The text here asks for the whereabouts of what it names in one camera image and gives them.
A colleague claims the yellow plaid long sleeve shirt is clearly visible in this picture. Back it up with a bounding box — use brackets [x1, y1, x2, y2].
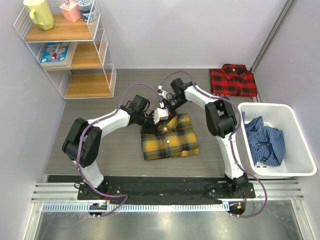
[140, 113, 200, 161]

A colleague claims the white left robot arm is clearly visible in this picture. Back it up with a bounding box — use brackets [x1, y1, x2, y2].
[62, 95, 161, 200]

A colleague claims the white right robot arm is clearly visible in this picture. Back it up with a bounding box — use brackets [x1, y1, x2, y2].
[157, 78, 249, 198]

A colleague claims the red plaid folded shirt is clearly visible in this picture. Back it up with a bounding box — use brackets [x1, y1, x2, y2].
[209, 64, 258, 97]

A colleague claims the blue checked shirt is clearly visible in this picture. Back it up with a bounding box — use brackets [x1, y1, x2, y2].
[244, 116, 286, 167]

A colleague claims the white plastic bin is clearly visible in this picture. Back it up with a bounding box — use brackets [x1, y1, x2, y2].
[235, 102, 317, 179]

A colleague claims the blue white book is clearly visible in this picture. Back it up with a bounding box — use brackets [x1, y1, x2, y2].
[39, 41, 78, 69]

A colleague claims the blue white patterned cup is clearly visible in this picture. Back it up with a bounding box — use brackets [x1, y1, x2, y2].
[78, 0, 96, 22]

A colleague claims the pink box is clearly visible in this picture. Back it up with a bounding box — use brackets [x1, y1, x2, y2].
[59, 0, 82, 23]

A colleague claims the yellow pitcher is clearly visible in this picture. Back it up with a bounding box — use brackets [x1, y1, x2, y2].
[23, 0, 55, 31]

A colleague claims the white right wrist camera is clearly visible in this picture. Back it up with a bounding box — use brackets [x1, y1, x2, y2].
[156, 85, 168, 108]

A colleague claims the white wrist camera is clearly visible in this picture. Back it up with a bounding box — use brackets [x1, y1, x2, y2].
[153, 107, 169, 124]
[156, 85, 168, 108]

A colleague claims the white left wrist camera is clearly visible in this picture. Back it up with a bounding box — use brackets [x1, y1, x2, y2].
[153, 107, 169, 124]

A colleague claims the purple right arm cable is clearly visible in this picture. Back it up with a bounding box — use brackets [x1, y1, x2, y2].
[159, 71, 268, 220]

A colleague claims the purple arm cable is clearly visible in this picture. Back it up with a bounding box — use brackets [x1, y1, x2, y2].
[76, 82, 166, 218]
[159, 71, 268, 220]

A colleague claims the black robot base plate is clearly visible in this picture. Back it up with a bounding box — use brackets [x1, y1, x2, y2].
[74, 176, 256, 206]

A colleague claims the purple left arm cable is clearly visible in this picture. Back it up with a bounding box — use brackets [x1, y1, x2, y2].
[76, 82, 166, 218]

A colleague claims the aluminium rail frame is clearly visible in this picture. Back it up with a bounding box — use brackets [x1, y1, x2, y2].
[24, 175, 317, 240]

